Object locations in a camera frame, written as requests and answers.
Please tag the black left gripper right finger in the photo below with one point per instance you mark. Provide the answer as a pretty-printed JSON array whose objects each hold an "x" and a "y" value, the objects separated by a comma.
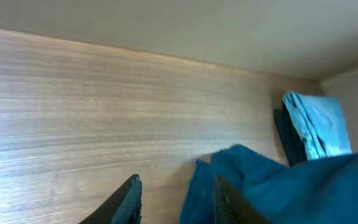
[{"x": 230, "y": 207}]

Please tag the dark folded garment under jeans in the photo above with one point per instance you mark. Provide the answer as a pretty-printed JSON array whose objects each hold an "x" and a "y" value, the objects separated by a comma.
[{"x": 293, "y": 146}]

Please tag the light blue folded jeans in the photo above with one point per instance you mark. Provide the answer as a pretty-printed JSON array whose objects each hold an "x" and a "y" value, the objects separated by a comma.
[{"x": 320, "y": 123}]

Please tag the dark blue denim shorts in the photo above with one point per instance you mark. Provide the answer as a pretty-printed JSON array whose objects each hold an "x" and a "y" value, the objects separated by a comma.
[{"x": 320, "y": 191}]

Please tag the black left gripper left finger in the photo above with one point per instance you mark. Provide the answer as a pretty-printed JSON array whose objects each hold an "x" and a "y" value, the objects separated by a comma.
[{"x": 122, "y": 207}]

